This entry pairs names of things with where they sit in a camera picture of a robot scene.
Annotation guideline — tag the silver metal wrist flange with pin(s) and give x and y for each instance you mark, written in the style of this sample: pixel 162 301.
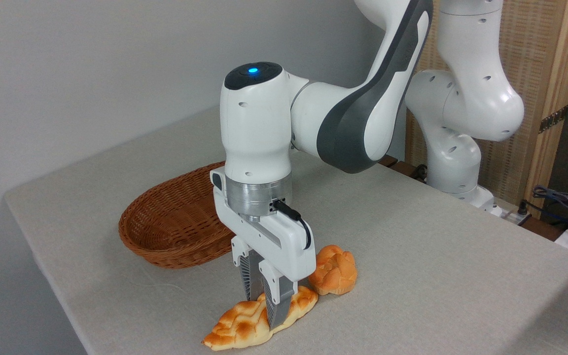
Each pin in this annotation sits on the silver metal wrist flange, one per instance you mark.
pixel 254 197

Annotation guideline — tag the woven wooden folding screen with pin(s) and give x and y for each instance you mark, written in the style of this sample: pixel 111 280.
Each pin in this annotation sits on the woven wooden folding screen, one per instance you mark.
pixel 535 54

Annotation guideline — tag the long braided bread loaf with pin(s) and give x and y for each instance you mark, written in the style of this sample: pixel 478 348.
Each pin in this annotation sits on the long braided bread loaf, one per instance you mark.
pixel 234 325

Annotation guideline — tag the round knotted bread roll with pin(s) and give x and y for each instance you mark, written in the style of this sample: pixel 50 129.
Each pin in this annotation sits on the round knotted bread roll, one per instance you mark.
pixel 336 273

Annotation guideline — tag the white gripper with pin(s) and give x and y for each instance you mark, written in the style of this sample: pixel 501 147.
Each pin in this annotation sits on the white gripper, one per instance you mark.
pixel 279 246

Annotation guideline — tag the white power strip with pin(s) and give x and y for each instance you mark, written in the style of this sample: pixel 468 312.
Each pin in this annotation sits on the white power strip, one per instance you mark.
pixel 510 215

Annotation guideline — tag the grey tablecloth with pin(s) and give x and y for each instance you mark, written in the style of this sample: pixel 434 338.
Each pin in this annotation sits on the grey tablecloth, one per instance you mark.
pixel 412 266

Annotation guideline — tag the brown wicker oval basket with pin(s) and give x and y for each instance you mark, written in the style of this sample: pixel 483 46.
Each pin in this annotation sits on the brown wicker oval basket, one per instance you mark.
pixel 175 227

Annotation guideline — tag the dark brown wooden block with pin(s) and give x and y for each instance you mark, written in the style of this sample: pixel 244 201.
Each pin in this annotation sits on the dark brown wooden block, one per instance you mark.
pixel 388 160

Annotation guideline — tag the metal screen hinge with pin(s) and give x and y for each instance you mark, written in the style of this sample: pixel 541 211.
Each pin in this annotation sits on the metal screen hinge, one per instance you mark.
pixel 553 119

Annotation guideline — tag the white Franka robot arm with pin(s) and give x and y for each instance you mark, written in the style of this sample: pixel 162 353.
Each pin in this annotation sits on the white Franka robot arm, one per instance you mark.
pixel 254 128

